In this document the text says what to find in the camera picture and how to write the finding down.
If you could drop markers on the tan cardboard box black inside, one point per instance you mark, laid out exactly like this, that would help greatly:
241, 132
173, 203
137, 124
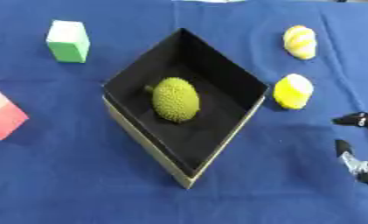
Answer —
217, 84

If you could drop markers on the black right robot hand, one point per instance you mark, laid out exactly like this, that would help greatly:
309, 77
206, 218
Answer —
367, 169

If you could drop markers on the yellow toy lemon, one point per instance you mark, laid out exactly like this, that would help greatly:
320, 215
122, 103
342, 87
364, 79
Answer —
292, 92

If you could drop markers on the red rectangular block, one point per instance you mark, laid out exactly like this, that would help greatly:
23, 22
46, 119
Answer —
3, 116

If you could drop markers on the green spiky toy fruit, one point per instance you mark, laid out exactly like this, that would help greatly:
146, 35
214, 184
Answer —
175, 99

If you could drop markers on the yellow white striped toy fruit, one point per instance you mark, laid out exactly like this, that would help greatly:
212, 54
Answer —
300, 42

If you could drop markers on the green rectangular block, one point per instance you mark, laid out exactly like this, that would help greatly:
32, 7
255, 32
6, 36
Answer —
68, 43

